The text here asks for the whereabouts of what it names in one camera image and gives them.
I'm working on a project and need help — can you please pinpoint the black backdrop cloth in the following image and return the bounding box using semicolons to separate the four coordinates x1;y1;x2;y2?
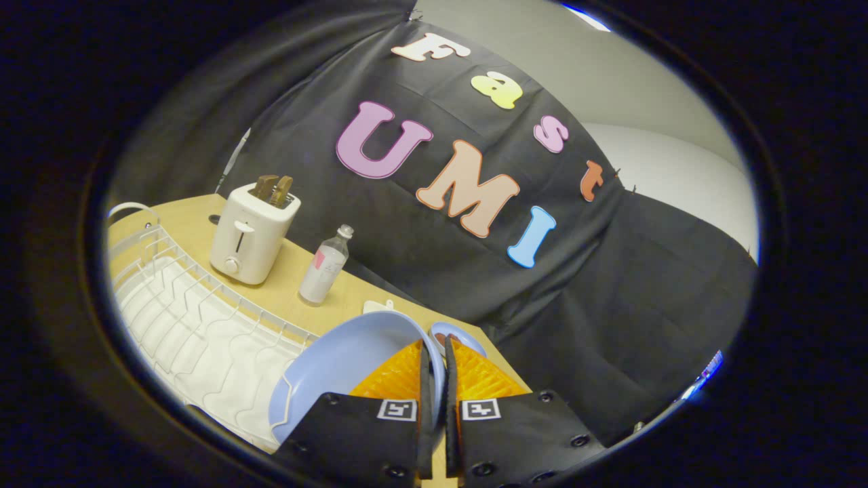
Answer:
108;0;759;448

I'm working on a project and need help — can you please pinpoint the light blue round basket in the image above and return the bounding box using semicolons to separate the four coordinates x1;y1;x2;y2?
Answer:
429;321;488;358

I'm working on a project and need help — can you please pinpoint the white wire dish rack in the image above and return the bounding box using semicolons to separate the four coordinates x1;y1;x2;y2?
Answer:
108;202;319;451

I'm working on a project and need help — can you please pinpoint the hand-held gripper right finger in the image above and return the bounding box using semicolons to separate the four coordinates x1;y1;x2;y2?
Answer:
444;335;606;488

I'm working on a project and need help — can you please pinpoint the thin grey cable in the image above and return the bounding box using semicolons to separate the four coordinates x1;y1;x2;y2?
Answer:
216;129;252;195

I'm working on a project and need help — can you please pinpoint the clear plastic bottle pink label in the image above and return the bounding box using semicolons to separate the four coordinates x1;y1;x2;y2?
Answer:
298;224;355;307

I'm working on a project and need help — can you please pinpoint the white toaster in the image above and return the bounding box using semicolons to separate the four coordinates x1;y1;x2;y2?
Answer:
209;182;302;285

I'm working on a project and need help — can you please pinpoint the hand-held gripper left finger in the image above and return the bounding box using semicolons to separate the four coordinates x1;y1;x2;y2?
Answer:
271;339;435;488

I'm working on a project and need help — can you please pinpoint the light blue plate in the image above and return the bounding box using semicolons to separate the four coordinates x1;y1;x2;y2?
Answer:
268;310;446;445

